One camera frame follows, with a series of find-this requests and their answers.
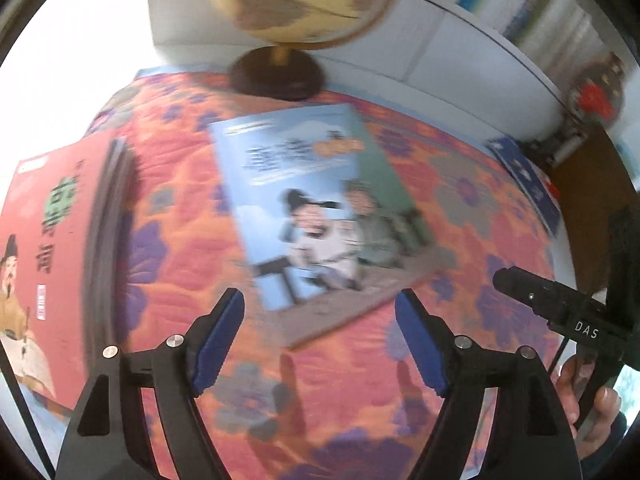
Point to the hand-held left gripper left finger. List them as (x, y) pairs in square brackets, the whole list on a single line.
[(220, 340)]

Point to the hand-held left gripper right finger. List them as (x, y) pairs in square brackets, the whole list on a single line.
[(420, 345)]

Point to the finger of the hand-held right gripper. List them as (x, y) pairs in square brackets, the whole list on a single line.
[(525, 292)]

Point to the dark blue book with bird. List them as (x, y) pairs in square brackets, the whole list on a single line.
[(525, 180)]

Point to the light blue cartoon book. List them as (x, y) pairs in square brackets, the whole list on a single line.
[(320, 210)]

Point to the red book with robed man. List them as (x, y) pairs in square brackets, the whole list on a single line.
[(50, 260)]

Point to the person's right forearm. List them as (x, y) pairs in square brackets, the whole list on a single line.
[(607, 455)]

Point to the row of white and blue books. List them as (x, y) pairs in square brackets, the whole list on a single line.
[(540, 10)]

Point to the person's right hand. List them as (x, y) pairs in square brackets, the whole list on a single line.
[(567, 385)]

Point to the wooden cabinet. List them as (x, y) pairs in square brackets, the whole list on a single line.
[(585, 220)]

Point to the red tassel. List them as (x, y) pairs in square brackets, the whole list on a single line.
[(552, 190)]

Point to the floral mat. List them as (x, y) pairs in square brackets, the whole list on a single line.
[(325, 410)]

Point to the round embroidered fan ornament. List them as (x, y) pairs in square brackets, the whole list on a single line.
[(595, 95)]

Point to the antique style globe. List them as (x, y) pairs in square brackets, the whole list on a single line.
[(300, 0)]

